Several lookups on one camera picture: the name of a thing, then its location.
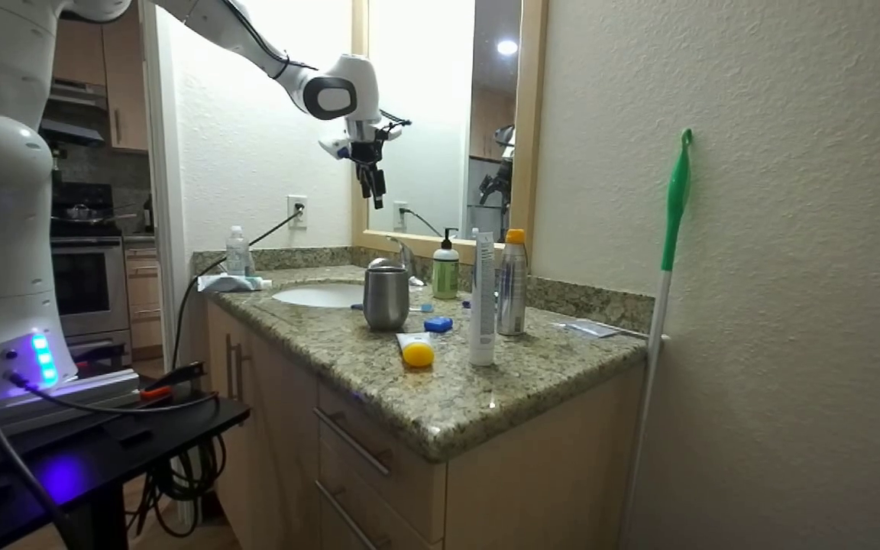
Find black power cable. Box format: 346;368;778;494
169;205;309;375

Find tall white tube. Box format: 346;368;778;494
468;228;501;368

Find orange black clamp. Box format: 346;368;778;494
137;375;205;407

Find stainless steel cup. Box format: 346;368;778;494
360;255;415;337

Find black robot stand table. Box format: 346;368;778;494
0;394;252;550

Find wood-framed wall mirror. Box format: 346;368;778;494
347;0;548;258

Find metal drawer handle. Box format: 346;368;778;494
311;407;395;478

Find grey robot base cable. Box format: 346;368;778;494
0;368;78;537

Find granite-topped wooden vanity cabinet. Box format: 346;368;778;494
188;243;660;550

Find green soap pump bottle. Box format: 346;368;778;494
431;226;460;302

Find clear plastic liquid bottle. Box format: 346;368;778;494
222;222;256;282

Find metal cabinet door handle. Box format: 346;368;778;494
220;333;237;403

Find broom with green handle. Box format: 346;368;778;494
617;125;700;550

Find wooden kitchen wall cabinet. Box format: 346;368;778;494
52;5;152;156

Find kitchen range hood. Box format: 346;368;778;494
40;79;113;146

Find white wall outlet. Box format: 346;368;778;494
285;192;311;233

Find black cable bundle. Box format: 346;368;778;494
130;429;229;539

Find kitchen stove oven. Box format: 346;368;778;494
49;179;134;352

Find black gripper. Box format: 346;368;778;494
318;108;415;214

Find aluminium robot mounting rails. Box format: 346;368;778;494
0;366;144;453

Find clear plastic wrapper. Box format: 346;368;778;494
558;315;633;343

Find white oval sink basin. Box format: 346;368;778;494
269;282;372;310

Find wooden kitchen base cabinet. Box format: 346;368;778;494
123;242;169;359

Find white tube yellow cap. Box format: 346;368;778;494
395;329;438;375

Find blue capped bottle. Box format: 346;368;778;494
495;226;532;340

